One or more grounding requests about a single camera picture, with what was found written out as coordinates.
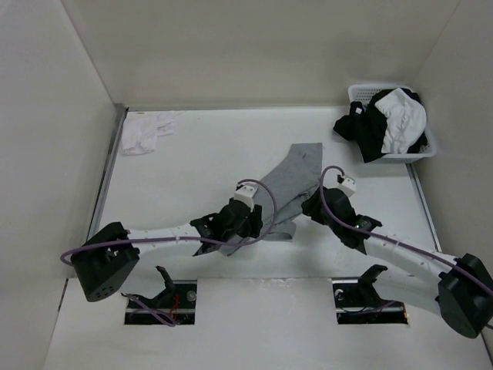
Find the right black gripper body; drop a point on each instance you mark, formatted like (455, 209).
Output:
(313, 210)

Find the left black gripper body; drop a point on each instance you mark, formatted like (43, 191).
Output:
(248, 227)

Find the grey tank top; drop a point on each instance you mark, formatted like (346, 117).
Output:
(287, 186)

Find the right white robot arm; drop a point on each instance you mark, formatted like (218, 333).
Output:
(456, 289)

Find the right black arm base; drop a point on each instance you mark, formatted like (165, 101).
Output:
(358, 303)

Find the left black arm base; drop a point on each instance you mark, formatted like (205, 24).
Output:
(173, 305)

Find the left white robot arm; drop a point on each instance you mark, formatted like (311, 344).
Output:
(106, 260)

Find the black tank top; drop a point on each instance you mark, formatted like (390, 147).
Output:
(365, 126)

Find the white tank top in basket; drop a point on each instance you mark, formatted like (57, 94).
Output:
(406, 119)

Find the folded white tank top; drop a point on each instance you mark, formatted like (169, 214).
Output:
(141, 131)

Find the white plastic basket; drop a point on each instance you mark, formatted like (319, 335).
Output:
(363, 92)

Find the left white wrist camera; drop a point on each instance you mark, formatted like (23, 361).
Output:
(245, 194)

